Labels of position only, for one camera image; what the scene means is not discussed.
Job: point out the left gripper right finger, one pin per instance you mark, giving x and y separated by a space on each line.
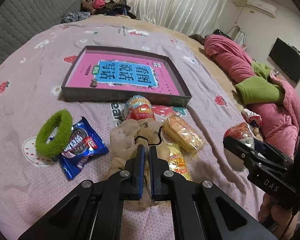
162 179

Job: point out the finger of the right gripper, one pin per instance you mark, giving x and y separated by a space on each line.
248 156
271 153

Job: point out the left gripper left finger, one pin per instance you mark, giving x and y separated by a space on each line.
132 176

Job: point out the yellow snack pack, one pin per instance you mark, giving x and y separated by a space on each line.
176 161

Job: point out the beige fabric scrunchie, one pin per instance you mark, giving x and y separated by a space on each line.
124 142

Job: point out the clear biscuit pack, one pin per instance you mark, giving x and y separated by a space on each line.
183 134

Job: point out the blue Oreo cookie packet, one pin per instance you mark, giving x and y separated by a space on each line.
84 144

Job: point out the pale surprise egg toy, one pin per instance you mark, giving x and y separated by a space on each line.
244 134

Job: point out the operator hand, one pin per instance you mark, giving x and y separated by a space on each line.
285 225

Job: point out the pink quilt roll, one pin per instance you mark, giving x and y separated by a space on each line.
280 123

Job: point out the small red white plush toy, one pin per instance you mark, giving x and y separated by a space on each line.
253 119

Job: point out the green fleece blanket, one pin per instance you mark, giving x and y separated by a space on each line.
259 88

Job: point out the dark cardboard tray box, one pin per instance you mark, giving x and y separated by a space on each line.
109 95

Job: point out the pink book in tray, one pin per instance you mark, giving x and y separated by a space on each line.
122 72

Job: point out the purple strawberry bedsheet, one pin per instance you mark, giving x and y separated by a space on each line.
28 82

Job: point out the white air conditioner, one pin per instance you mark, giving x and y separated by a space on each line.
263 6

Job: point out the white striped curtain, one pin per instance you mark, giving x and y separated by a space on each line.
185 16

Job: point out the dark floral pillow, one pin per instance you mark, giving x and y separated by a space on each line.
70 17

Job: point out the pile of clothes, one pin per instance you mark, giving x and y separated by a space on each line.
107 7

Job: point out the grey quilted headboard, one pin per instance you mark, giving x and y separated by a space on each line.
20 20

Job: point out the black wall television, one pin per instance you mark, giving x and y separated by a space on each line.
286 57

